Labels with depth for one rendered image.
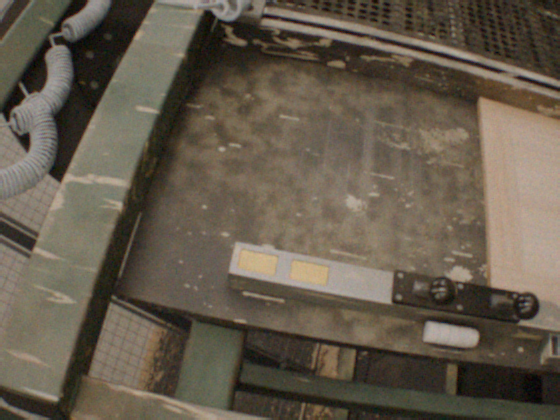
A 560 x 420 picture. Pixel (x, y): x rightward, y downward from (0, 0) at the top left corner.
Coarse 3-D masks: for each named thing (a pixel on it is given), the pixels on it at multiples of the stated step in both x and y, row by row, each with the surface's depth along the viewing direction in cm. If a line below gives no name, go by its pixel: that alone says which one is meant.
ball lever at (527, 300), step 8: (496, 296) 80; (504, 296) 81; (520, 296) 70; (528, 296) 69; (536, 296) 70; (496, 304) 80; (504, 304) 77; (512, 304) 71; (520, 304) 69; (528, 304) 69; (536, 304) 69; (520, 312) 69; (528, 312) 69; (536, 312) 69; (528, 320) 70
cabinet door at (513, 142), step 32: (480, 128) 107; (512, 128) 107; (544, 128) 108; (512, 160) 102; (544, 160) 103; (512, 192) 97; (544, 192) 99; (512, 224) 93; (544, 224) 95; (512, 256) 90; (544, 256) 91; (512, 288) 86; (544, 288) 87
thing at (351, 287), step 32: (288, 256) 83; (256, 288) 83; (288, 288) 81; (320, 288) 81; (352, 288) 81; (384, 288) 82; (416, 320) 83; (448, 320) 82; (480, 320) 81; (544, 320) 81
